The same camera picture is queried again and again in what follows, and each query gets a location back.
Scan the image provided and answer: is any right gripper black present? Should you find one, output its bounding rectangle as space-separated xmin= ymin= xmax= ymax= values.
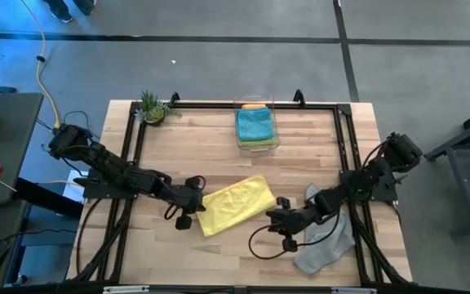
xmin=265 ymin=196 xmax=322 ymax=252

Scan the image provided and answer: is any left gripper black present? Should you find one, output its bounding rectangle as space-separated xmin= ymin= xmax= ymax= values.
xmin=163 ymin=176 xmax=207 ymax=231

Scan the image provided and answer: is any yellow microfiber towel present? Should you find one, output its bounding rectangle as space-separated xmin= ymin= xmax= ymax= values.
xmin=196 ymin=174 xmax=277 ymax=238

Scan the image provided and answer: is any grey microfiber towel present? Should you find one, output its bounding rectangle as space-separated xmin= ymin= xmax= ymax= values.
xmin=293 ymin=183 xmax=357 ymax=275

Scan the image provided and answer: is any green microfiber towel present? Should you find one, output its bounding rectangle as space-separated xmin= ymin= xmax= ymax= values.
xmin=237 ymin=136 xmax=281 ymax=148

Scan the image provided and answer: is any teal microfiber towel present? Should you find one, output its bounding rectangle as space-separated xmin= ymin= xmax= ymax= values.
xmin=235 ymin=107 xmax=276 ymax=143

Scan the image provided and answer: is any potted succulent plant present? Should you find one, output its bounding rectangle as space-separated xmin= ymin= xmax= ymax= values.
xmin=135 ymin=90 xmax=181 ymax=127

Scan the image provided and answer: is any clear plastic bin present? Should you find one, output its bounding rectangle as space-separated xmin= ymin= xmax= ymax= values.
xmin=233 ymin=92 xmax=282 ymax=158

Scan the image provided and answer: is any black diagonal beam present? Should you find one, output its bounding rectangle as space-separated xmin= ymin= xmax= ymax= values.
xmin=14 ymin=177 xmax=85 ymax=220

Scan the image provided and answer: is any light grey desk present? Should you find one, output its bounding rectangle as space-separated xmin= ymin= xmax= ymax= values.
xmin=0 ymin=199 xmax=32 ymax=289

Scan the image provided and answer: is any dark grey desk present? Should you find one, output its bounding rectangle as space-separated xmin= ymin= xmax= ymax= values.
xmin=0 ymin=92 xmax=44 ymax=205

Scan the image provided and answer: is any dark blue metal cart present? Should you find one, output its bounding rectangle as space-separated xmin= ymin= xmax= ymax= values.
xmin=423 ymin=100 xmax=470 ymax=240

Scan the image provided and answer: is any person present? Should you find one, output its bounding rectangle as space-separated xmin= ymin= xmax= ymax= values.
xmin=41 ymin=0 xmax=97 ymax=24

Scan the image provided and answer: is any black left camera cable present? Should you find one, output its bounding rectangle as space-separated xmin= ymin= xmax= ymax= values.
xmin=163 ymin=175 xmax=207 ymax=221

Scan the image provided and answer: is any black camera cable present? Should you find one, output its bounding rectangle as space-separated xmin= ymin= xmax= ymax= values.
xmin=247 ymin=212 xmax=342 ymax=261
xmin=163 ymin=175 xmax=207 ymax=221

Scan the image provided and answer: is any black right camera cable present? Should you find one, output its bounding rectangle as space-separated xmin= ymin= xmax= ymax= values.
xmin=247 ymin=212 xmax=342 ymax=261

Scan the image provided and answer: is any silver metal bracket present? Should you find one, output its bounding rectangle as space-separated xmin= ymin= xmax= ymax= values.
xmin=331 ymin=287 xmax=379 ymax=294
xmin=103 ymin=285 xmax=151 ymax=294

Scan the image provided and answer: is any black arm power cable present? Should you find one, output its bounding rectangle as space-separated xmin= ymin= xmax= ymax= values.
xmin=74 ymin=198 xmax=102 ymax=279

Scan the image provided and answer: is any thin black floor cable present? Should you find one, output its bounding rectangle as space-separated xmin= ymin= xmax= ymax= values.
xmin=34 ymin=109 xmax=101 ymax=140

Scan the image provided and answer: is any yellow power cable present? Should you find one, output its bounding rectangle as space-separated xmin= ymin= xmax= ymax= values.
xmin=19 ymin=0 xmax=63 ymax=130

